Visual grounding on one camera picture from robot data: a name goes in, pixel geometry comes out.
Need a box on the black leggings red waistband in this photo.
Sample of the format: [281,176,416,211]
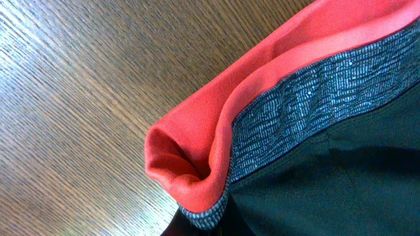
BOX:
[144,0,419,235]

